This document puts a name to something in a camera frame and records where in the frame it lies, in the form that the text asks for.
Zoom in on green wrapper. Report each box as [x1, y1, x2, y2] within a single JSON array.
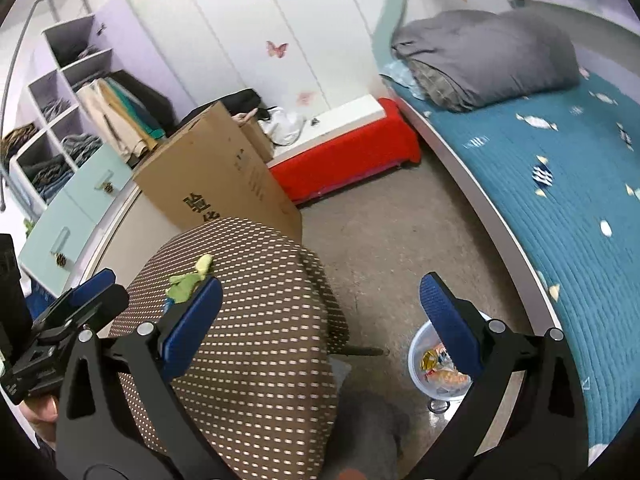
[[163, 254, 214, 313]]

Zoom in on teal bunk bed frame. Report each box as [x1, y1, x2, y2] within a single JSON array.
[[372, 0, 640, 466]]

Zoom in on grey folded duvet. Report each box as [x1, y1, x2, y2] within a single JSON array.
[[392, 9, 580, 113]]

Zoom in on person's left hand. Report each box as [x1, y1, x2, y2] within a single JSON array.
[[20, 396, 58, 450]]

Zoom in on hanging clothes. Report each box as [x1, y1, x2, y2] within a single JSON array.
[[75, 70, 176, 167]]

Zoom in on red covered bench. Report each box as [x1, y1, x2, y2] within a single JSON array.
[[270, 98, 422, 205]]

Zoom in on lilac shelf wardrobe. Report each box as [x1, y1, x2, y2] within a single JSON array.
[[9, 0, 192, 297]]

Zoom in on white trash bin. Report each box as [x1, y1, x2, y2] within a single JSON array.
[[407, 321, 472, 402]]

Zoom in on large cardboard box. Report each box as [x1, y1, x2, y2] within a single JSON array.
[[134, 103, 303, 242]]

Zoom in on teal quilted mattress cover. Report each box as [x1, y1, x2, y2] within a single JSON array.
[[392, 70, 639, 448]]

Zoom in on white plastic bag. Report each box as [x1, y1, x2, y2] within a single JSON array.
[[258, 106, 306, 146]]

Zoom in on striped blue pillow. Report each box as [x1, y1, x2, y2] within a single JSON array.
[[381, 60, 425, 101]]

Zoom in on brown patterned chair seat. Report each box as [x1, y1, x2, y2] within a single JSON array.
[[111, 218, 349, 479]]

